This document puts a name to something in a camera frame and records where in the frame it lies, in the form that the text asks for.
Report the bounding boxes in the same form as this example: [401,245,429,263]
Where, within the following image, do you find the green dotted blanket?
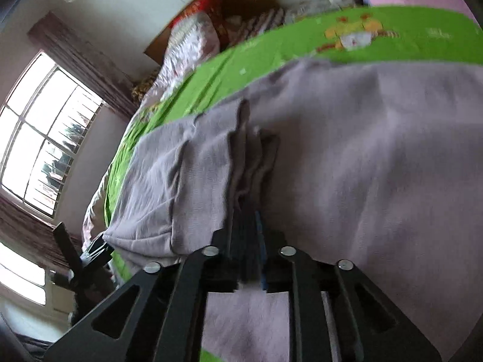
[104,4,483,362]

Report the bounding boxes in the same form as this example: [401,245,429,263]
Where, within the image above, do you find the mauve pants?
[102,58,483,362]

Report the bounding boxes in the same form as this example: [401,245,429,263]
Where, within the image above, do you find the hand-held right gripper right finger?
[257,213,442,362]

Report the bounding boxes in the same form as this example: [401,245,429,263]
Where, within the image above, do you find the pink patterned curtain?
[27,11,137,122]

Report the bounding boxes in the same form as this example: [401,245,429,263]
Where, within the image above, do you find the red floral pillow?
[170,0,236,46]

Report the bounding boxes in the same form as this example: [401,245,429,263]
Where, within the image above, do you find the barred window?
[0,52,103,219]

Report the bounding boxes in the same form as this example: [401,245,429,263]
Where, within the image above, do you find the brown patterned blanket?
[130,75,160,102]

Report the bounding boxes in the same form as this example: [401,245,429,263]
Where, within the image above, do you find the nightstand with floral cloth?
[287,0,363,19]

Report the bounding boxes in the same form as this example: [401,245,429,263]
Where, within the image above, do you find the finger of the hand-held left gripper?
[79,236,114,270]
[52,222,83,270]

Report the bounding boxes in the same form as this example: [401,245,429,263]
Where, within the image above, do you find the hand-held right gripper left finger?
[45,211,261,362]

